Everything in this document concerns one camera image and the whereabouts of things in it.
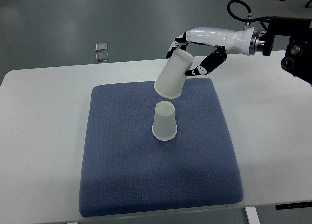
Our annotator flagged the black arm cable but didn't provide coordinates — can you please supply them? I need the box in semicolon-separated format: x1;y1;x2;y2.
227;0;273;31

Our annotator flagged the white table leg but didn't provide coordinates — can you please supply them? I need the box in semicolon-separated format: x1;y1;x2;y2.
245;207;260;224

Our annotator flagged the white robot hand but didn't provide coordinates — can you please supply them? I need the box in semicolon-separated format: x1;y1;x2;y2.
166;27;260;76

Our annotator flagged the white paper cup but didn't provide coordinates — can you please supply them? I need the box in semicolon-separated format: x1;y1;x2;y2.
154;49;194;99
152;101;177;141

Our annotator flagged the black table control panel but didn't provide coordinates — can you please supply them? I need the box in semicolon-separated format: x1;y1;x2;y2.
275;202;312;210

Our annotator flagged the blue fabric cushion pad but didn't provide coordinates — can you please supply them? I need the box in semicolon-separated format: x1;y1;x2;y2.
79;78;243;217

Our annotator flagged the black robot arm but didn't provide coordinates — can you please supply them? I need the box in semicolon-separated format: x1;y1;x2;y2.
166;17;312;83

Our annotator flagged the black tripod leg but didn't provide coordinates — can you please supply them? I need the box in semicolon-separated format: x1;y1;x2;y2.
304;0;312;8

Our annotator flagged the upper metal floor plate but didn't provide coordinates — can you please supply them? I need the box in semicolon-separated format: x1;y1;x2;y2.
95;43;108;52

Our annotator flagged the white paper cup on cushion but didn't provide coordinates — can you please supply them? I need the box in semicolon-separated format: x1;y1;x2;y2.
152;101;177;141

